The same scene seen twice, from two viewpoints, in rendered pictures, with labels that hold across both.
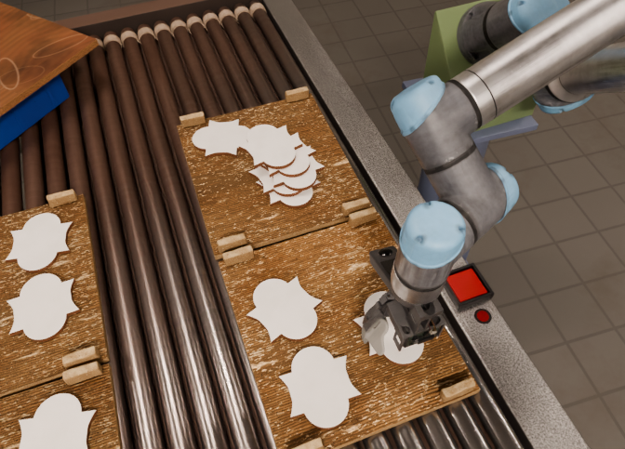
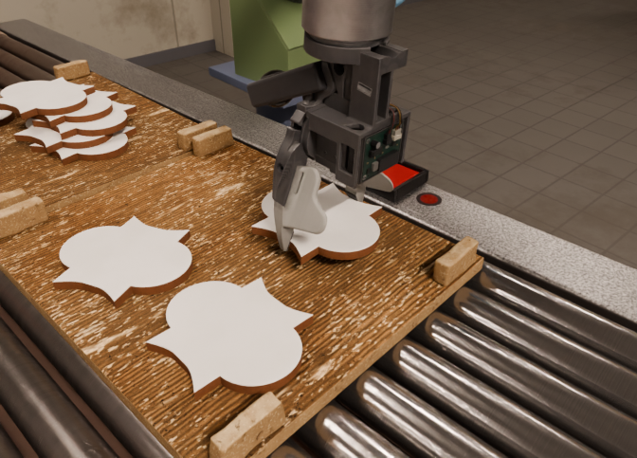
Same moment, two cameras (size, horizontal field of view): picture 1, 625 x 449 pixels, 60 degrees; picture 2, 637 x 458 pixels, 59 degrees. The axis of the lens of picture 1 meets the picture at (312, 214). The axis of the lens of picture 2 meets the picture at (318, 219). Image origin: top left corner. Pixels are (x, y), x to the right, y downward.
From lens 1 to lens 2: 56 cm
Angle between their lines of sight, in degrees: 27
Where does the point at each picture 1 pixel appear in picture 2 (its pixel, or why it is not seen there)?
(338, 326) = (229, 255)
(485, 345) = (452, 224)
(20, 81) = not seen: outside the picture
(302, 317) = (163, 256)
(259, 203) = (41, 166)
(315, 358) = (209, 296)
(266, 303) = (88, 258)
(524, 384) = (530, 245)
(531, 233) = not seen: hidden behind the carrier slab
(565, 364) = not seen: hidden behind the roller
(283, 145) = (63, 91)
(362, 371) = (297, 293)
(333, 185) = (155, 130)
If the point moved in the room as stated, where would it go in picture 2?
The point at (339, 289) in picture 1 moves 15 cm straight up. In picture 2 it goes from (210, 217) to (195, 91)
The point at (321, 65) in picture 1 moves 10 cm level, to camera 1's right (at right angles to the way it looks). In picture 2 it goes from (99, 58) to (146, 51)
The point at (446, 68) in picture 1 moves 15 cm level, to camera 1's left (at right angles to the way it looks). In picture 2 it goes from (258, 4) to (183, 12)
